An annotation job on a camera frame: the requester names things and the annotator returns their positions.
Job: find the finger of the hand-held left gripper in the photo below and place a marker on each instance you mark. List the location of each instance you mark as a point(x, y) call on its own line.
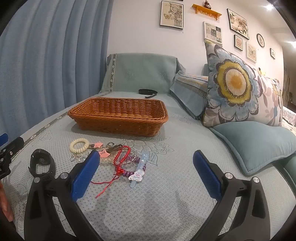
point(15, 144)
point(3, 139)

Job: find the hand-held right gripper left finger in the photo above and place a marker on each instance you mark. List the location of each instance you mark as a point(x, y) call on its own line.
point(84, 178)

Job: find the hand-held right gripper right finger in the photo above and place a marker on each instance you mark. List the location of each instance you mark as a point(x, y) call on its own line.
point(205, 178)

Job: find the pink hair clip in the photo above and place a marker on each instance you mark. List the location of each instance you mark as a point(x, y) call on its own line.
point(104, 153)
point(99, 145)

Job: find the brown wicker basket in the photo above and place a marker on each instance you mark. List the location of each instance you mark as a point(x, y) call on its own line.
point(120, 115)

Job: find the person's left hand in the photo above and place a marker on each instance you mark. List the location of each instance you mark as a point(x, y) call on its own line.
point(6, 201)

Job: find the teal covered sofa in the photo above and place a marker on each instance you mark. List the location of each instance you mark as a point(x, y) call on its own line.
point(161, 199)

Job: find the plain teal cushion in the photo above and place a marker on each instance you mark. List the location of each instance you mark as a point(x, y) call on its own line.
point(254, 143)

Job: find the blue curtain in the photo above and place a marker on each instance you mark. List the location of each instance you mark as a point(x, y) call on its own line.
point(50, 69)

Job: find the striped teal back cushion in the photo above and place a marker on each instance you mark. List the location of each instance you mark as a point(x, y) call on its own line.
point(189, 92)

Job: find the small floral pillow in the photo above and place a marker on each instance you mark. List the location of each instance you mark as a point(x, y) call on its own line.
point(271, 102)

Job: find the large floral pillow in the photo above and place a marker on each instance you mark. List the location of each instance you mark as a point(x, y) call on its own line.
point(233, 81)

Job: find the yellow toy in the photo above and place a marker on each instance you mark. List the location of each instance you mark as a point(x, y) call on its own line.
point(262, 71)

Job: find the light framed butterfly picture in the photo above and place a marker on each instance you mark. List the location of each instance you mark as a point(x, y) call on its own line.
point(251, 52)

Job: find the small black framed picture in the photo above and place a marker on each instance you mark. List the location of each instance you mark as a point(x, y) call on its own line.
point(238, 42)

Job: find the tiny black framed picture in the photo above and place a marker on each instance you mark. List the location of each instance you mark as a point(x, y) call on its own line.
point(272, 53)

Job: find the white framed collage picture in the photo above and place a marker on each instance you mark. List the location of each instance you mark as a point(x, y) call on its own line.
point(212, 33)

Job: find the round framed picture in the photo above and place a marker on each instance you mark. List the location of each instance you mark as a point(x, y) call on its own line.
point(260, 40)

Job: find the black framed flower picture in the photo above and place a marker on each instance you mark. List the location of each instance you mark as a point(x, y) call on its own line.
point(238, 24)

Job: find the black framed butterfly picture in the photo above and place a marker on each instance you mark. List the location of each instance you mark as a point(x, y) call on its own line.
point(171, 14)

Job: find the dark figurine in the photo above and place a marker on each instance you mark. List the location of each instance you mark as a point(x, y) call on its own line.
point(207, 4)

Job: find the orange wall shelf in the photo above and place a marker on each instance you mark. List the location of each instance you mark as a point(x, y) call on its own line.
point(207, 12)

